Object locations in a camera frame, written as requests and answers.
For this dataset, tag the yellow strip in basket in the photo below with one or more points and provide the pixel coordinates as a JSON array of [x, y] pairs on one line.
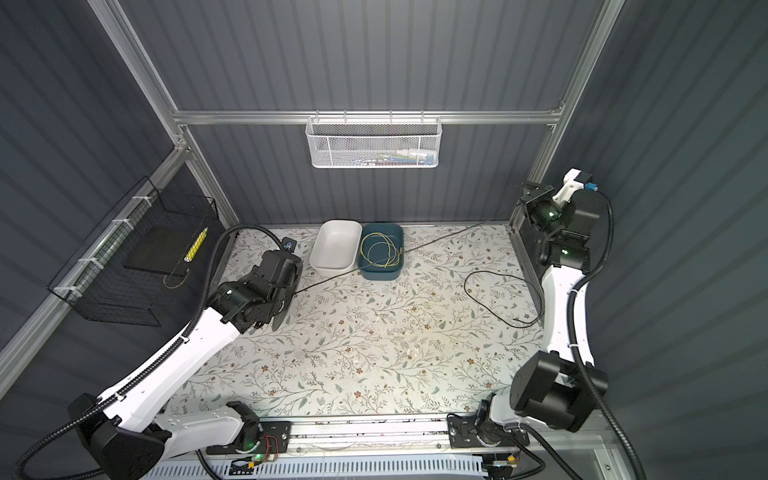
[[195, 246]]

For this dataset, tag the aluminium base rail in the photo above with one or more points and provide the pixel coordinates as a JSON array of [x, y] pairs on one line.
[[423, 446]]

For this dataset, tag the grey foam spool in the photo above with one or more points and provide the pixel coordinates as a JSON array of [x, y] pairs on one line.
[[285, 287]]

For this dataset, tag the black wire basket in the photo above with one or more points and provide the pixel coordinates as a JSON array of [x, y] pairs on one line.
[[134, 271]]

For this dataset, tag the teal plastic bin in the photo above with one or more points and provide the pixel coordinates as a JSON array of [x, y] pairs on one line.
[[381, 251]]

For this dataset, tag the white plastic bin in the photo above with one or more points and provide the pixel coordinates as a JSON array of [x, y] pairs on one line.
[[335, 249]]

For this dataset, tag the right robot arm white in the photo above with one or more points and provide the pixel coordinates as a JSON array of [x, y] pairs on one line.
[[560, 385]]

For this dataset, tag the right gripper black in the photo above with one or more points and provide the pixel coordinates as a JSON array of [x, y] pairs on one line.
[[541, 194]]

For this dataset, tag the white wire mesh basket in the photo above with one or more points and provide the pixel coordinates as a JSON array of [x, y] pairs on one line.
[[348, 145]]

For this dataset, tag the black pad in basket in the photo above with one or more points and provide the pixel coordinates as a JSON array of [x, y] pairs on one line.
[[160, 251]]

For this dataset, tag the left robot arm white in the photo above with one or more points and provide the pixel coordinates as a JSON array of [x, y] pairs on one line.
[[125, 428]]

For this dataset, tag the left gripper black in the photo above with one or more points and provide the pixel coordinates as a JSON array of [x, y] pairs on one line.
[[253, 274]]

